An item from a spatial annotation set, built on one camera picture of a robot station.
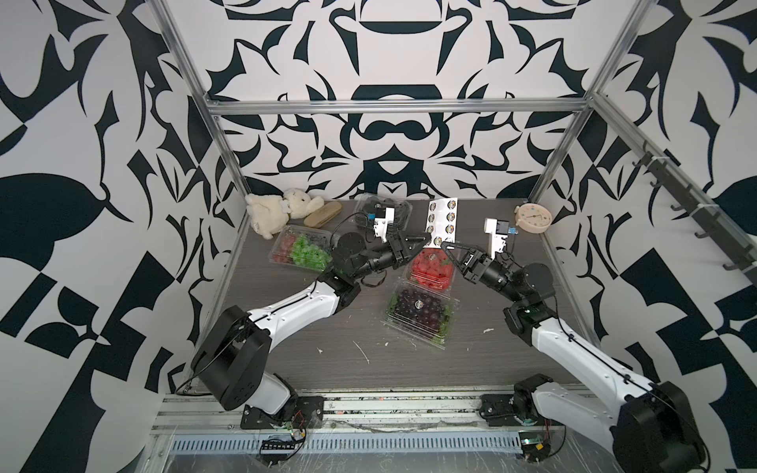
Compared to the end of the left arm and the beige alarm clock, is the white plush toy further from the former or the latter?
the beige alarm clock

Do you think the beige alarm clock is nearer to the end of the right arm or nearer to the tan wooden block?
the end of the right arm

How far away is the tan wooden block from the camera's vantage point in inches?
44.7
